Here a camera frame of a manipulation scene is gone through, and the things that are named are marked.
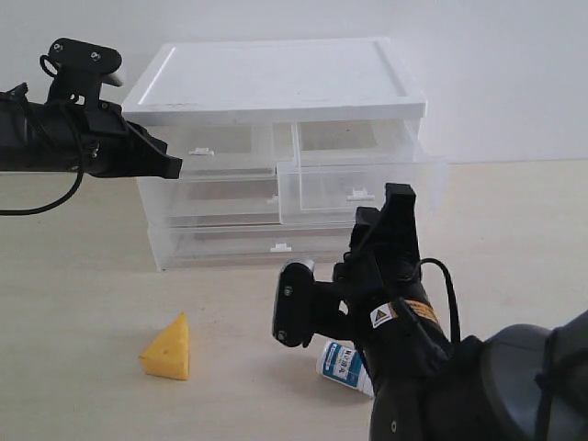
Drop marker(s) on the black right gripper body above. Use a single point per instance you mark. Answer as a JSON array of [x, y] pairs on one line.
[[373, 275]]

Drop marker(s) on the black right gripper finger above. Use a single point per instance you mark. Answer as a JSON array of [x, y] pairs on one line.
[[366, 230], [397, 246]]

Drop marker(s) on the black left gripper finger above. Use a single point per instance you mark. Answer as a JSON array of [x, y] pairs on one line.
[[147, 156]]

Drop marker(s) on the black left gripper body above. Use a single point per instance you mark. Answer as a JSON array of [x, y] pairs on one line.
[[106, 153]]

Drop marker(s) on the white teal medicine bottle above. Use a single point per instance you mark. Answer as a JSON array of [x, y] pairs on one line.
[[344, 366]]

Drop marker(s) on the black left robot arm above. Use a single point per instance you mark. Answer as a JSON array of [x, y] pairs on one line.
[[16, 113]]

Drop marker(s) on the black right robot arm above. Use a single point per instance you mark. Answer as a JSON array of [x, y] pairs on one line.
[[526, 382]]

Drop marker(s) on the clear middle wide drawer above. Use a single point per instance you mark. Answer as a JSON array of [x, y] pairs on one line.
[[192, 203]]

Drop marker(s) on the clear wide drawer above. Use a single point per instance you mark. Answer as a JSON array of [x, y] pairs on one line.
[[251, 245], [192, 203]]

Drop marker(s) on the clear bottom wide drawer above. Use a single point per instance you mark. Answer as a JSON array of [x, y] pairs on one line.
[[251, 245]]

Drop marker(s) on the white plastic drawer cabinet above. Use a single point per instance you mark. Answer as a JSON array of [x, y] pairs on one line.
[[275, 83]]

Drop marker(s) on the yellow toy cheese wedge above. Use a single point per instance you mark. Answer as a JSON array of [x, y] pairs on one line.
[[167, 356]]

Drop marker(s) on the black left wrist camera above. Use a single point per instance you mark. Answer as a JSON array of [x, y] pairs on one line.
[[78, 69]]

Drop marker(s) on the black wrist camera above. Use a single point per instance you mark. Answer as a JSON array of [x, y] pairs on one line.
[[305, 306], [78, 69]]

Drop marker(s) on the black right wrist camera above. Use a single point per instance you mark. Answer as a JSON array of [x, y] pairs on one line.
[[305, 306]]

